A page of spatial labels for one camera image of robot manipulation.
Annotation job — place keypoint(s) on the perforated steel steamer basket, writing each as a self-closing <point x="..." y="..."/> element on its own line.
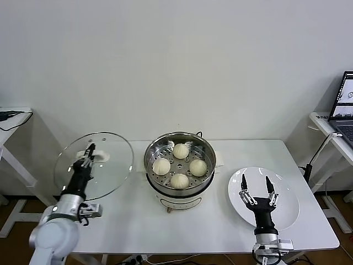
<point x="179" y="165"/>

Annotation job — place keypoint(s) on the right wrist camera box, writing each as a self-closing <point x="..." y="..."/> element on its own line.
<point x="285" y="244"/>

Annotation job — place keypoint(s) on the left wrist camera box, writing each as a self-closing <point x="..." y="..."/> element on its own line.
<point x="92" y="209"/>

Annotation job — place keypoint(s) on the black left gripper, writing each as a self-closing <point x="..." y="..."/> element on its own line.
<point x="80" y="179"/>

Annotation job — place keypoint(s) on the grey open laptop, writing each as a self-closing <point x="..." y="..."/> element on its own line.
<point x="344" y="124"/>

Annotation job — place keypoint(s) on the white electric cooker base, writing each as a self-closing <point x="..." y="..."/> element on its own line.
<point x="179" y="203"/>

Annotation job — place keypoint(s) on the white round plate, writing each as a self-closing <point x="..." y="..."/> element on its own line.
<point x="286" y="209"/>

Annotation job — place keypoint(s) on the white side table with laptop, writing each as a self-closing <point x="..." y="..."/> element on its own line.
<point x="317" y="119"/>

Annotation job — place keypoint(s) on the white power strip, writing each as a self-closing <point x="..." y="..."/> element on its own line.
<point x="138" y="258"/>

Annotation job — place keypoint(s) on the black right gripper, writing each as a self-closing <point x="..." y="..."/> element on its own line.
<point x="263" y="212"/>

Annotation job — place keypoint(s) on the white side table with adapter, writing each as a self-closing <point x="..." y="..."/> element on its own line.
<point x="16" y="119"/>

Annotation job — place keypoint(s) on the white steamed baozi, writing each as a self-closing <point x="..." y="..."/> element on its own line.
<point x="180" y="151"/>
<point x="179" y="180"/>
<point x="161" y="167"/>
<point x="198" y="167"/>

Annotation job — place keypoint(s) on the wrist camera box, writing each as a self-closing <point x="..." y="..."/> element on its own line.
<point x="285" y="244"/>
<point x="92" y="209"/>

